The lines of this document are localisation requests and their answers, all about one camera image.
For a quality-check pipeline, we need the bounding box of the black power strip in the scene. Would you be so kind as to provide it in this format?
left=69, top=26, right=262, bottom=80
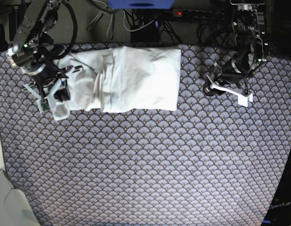
left=172, top=9, right=213, bottom=20

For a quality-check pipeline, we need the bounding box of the black power adapter left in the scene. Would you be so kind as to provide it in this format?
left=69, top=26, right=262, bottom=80
left=8, top=11, right=20, bottom=41

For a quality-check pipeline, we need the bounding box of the white T-shirt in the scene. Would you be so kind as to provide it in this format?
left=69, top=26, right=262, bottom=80
left=52, top=46, right=181, bottom=121

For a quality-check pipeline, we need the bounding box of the black OpenArm base plate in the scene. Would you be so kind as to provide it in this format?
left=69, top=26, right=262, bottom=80
left=262, top=151, right=291, bottom=226

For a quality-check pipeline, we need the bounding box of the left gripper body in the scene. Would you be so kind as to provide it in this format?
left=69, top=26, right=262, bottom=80
left=206, top=61, right=249, bottom=89

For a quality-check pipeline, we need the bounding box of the grey cable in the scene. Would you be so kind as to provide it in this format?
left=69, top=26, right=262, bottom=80
left=85, top=0, right=115, bottom=40

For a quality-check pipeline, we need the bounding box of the grey plastic bin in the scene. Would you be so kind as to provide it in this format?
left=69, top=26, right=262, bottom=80
left=0, top=169, right=39, bottom=226

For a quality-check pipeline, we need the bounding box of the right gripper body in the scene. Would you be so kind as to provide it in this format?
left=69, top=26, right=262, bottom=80
left=25, top=65, right=70, bottom=99

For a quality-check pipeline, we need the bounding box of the black adapter box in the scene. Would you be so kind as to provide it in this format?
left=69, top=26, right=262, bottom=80
left=130, top=24, right=159, bottom=42

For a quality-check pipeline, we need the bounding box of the patterned fan-print table cloth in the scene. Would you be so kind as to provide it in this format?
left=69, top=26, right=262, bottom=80
left=0, top=45, right=291, bottom=226

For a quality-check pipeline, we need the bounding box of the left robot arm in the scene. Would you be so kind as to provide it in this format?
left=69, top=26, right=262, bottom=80
left=203, top=0, right=268, bottom=96

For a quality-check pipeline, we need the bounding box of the blue box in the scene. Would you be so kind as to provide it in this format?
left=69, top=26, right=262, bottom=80
left=108, top=0, right=174, bottom=9

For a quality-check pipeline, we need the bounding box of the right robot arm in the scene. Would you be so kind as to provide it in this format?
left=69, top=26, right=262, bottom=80
left=8, top=0, right=254, bottom=112

